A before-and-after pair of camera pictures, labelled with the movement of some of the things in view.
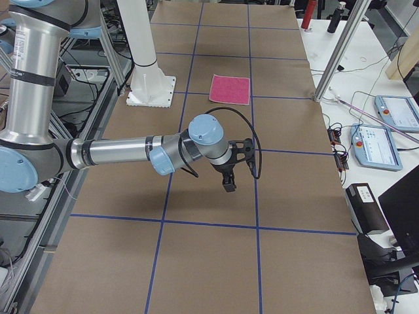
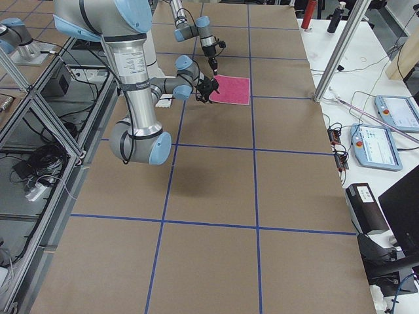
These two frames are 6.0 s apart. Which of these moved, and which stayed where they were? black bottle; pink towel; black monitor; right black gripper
Moved: right black gripper
Stayed: black bottle; black monitor; pink towel
